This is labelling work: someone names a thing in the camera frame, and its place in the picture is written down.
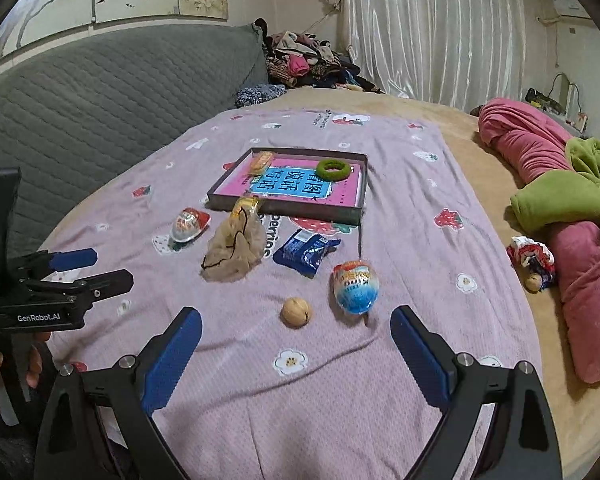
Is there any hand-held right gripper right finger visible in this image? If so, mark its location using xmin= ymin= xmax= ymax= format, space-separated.
xmin=390 ymin=305 xmax=563 ymax=480

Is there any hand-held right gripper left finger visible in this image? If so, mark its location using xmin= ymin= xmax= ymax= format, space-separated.
xmin=32 ymin=306 xmax=203 ymax=480

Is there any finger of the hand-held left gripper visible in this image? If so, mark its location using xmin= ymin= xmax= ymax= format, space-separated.
xmin=9 ymin=248 xmax=99 ymax=283
xmin=26 ymin=269 xmax=135 ymax=312

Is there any blue and white toy egg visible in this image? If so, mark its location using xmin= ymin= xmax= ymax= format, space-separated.
xmin=332 ymin=260 xmax=379 ymax=316

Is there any beige sheer stocking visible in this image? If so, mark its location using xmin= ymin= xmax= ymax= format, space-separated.
xmin=201 ymin=210 xmax=265 ymax=282

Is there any shallow cardboard box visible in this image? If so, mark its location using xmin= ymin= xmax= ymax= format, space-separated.
xmin=206 ymin=147 xmax=369 ymax=227

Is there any yellow snack packet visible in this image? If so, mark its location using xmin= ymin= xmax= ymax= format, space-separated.
xmin=249 ymin=151 xmax=277 ymax=176
xmin=231 ymin=196 xmax=262 ymax=221

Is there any red and white toy egg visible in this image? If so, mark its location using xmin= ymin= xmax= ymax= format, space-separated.
xmin=171 ymin=208 xmax=212 ymax=244

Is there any grey quilted sofa cover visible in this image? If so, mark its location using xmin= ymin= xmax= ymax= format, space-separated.
xmin=0 ymin=23 xmax=270 ymax=261

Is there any blue snack packet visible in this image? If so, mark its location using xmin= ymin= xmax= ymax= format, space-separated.
xmin=272 ymin=228 xmax=342 ymax=279

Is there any pink quilt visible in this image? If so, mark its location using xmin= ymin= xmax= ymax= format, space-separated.
xmin=477 ymin=97 xmax=600 ymax=386

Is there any pink and blue book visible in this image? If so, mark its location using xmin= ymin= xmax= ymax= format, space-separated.
xmin=215 ymin=156 xmax=363 ymax=207

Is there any green fleece cloth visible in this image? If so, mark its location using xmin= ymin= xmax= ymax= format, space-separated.
xmin=510 ymin=136 xmax=600 ymax=234

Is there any blue floral cloth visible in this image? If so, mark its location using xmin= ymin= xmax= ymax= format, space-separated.
xmin=235 ymin=84 xmax=287 ymax=109

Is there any pile of clothes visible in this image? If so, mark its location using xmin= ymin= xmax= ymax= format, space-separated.
xmin=254 ymin=18 xmax=386 ymax=95

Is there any white shiny curtain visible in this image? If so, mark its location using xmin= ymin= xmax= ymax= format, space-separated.
xmin=320 ymin=0 xmax=527 ymax=113

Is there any white air conditioner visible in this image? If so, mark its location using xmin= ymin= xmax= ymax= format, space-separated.
xmin=551 ymin=0 xmax=595 ymax=21

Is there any green fuzzy hair ring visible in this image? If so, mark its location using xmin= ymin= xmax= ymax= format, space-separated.
xmin=315 ymin=158 xmax=352 ymax=179

